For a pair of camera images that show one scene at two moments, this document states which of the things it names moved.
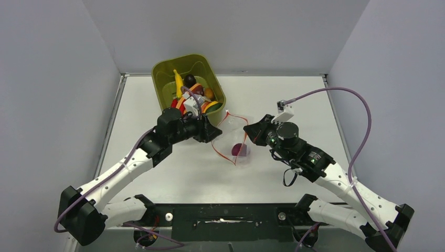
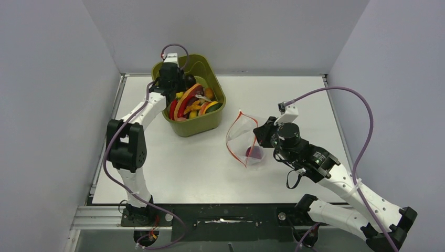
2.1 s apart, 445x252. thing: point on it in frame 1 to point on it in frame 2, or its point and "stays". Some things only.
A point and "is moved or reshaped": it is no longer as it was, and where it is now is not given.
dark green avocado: (214, 106) stays
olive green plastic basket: (202, 66) stays
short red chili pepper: (173, 103) stays
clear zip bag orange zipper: (233, 144) is moved or reshaped
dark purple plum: (189, 80) stays
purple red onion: (239, 149) to (256, 152)
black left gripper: (206, 131) to (181, 86)
